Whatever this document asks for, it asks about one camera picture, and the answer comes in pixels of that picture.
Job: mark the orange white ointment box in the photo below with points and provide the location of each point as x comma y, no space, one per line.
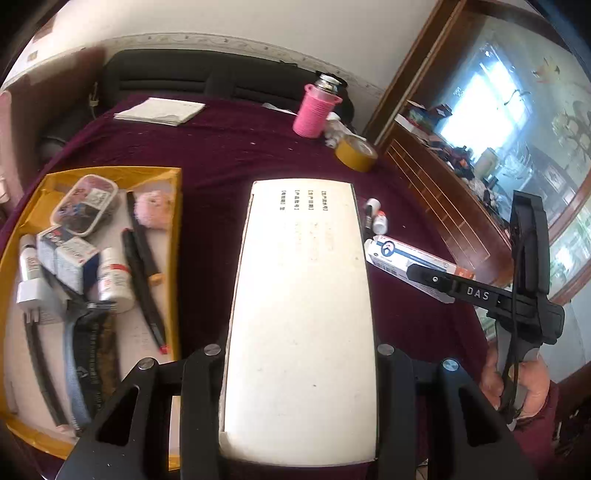
397,254

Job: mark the white charger plug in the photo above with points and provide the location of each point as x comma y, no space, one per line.
39,300

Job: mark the small white blue medicine box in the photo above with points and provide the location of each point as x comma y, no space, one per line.
48,249
76,265

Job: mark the pink sleeved metal bottle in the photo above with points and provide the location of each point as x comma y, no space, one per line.
314,113

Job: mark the clear plastic lidded box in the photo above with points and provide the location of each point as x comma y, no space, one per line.
83,205

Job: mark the wooden brick-pattern partition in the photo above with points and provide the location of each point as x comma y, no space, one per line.
438,194

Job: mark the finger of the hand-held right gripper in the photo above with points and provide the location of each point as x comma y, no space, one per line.
461,288

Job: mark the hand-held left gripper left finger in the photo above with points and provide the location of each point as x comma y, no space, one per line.
203,369

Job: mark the purple tablecloth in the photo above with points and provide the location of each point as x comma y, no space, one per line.
231,147

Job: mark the yellow cardboard tray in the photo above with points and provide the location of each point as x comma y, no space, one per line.
159,184

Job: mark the pile of dark assorted clutter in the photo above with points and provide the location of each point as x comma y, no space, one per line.
457,157

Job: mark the person's right hand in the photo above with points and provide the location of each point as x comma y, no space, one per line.
489,378

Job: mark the black sofa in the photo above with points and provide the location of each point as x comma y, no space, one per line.
184,74

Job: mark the black pen with red tip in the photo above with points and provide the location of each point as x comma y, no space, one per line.
143,295

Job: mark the pink fluffy ball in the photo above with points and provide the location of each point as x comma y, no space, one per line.
152,207

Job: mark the person's right forearm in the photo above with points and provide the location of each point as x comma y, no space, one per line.
554,415

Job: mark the white thermos jug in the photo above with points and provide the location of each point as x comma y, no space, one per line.
485,164

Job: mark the folded white paper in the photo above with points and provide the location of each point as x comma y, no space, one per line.
161,110

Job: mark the white pill bottle red label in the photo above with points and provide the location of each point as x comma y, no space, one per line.
113,281

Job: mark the large cream medicine box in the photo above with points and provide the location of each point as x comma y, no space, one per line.
300,300

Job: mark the small white spray bottle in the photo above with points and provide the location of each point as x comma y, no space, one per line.
28,263

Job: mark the yellow tape roll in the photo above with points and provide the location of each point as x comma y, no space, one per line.
355,159

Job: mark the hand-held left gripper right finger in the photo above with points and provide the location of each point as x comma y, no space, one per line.
392,374

